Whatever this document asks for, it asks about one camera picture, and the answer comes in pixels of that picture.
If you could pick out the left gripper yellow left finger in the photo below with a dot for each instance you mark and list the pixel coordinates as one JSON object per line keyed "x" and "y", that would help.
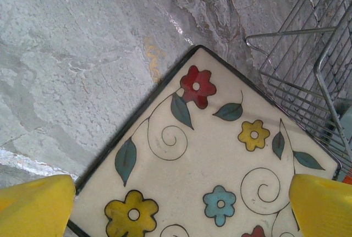
{"x": 35, "y": 206}

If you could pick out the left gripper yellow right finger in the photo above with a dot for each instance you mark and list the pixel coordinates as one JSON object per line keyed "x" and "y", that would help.
{"x": 324, "y": 209}

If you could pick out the square floral ceramic plate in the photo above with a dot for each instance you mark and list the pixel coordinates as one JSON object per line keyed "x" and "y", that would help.
{"x": 209, "y": 151}

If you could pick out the orange snack bag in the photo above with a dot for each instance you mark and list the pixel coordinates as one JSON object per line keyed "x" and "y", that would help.
{"x": 347, "y": 179}

